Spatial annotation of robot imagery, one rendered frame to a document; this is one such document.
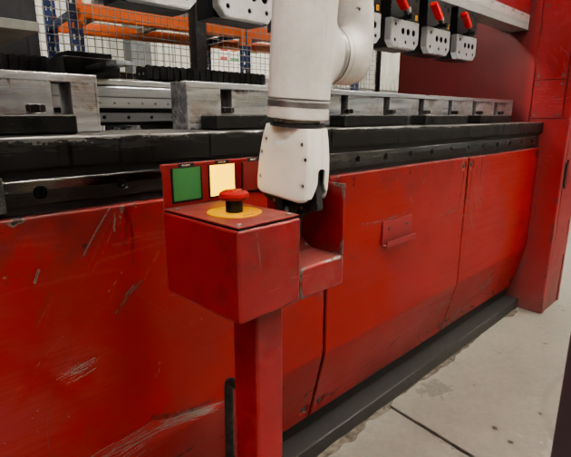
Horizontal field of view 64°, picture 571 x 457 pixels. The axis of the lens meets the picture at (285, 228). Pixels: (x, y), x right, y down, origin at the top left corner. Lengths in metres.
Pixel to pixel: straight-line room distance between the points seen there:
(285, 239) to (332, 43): 0.25
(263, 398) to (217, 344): 0.26
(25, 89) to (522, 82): 2.02
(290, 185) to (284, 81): 0.13
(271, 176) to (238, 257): 0.16
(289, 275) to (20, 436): 0.48
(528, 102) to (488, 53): 0.30
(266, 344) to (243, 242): 0.21
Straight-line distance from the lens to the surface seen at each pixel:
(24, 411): 0.83
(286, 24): 0.61
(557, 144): 2.33
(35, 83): 0.85
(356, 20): 0.68
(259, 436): 0.75
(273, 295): 0.58
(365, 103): 1.38
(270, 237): 0.55
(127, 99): 1.20
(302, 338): 1.13
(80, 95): 0.87
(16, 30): 0.60
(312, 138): 0.60
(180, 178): 0.64
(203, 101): 0.99
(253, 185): 0.73
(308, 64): 0.60
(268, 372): 0.71
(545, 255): 2.40
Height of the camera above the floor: 0.90
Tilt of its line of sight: 14 degrees down
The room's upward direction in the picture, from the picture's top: straight up
